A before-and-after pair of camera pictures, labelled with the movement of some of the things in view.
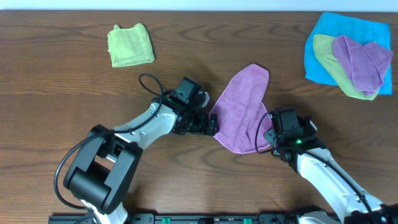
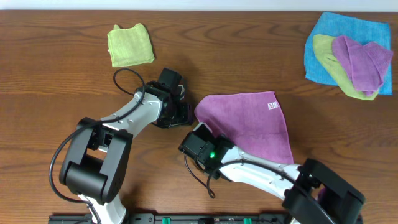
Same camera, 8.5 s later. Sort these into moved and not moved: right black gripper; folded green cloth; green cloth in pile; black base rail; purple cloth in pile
Moved: right black gripper
Not moved: black base rail; green cloth in pile; purple cloth in pile; folded green cloth
